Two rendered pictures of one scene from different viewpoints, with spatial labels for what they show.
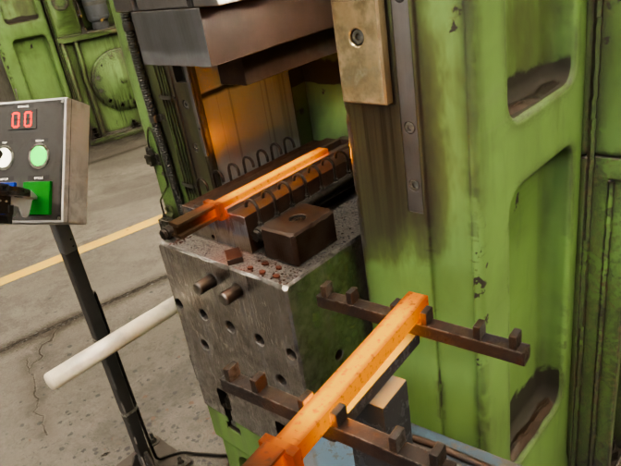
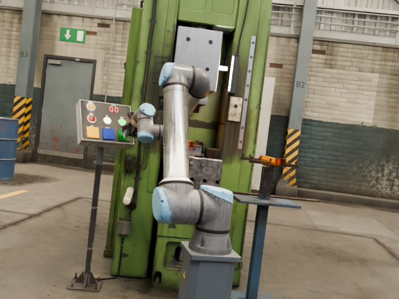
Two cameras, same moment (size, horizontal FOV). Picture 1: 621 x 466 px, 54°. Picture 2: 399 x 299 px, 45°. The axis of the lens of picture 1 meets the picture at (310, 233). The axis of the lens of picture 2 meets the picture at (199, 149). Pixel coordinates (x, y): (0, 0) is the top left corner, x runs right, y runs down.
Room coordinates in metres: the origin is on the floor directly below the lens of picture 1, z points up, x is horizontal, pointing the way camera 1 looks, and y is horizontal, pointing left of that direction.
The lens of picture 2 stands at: (-0.95, 2.64, 1.14)
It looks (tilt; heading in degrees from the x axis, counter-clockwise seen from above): 3 degrees down; 309
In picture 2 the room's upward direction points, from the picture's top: 7 degrees clockwise
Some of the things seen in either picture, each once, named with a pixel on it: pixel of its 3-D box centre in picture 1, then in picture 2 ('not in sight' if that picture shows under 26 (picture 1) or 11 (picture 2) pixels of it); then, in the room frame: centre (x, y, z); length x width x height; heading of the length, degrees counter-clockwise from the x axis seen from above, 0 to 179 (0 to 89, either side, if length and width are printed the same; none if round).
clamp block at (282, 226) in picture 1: (300, 233); (211, 153); (1.03, 0.02, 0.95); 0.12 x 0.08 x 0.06; 134
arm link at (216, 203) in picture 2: not in sight; (212, 206); (0.26, 0.97, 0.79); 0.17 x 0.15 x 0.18; 58
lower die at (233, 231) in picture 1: (286, 184); (184, 147); (1.26, 0.04, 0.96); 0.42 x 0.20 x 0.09; 134
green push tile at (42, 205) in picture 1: (38, 198); (123, 135); (1.31, 0.59, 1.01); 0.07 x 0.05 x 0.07; 69
